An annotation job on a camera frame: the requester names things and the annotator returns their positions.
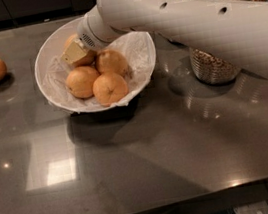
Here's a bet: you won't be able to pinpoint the white bowl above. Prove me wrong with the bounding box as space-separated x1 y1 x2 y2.
26 5 165 122

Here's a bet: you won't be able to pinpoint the orange at bowl front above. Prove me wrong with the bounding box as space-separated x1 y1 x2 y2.
93 72 129 106

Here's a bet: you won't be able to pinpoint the white paper bowl liner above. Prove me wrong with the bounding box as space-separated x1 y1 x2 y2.
36 30 159 120

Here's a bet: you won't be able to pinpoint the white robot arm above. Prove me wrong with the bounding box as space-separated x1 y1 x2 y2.
62 0 268 79

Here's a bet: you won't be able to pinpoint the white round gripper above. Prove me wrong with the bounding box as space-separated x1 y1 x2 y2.
61 8 111 64

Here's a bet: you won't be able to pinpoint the large glass jar cereal rings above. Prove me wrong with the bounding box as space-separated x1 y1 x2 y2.
187 40 244 89

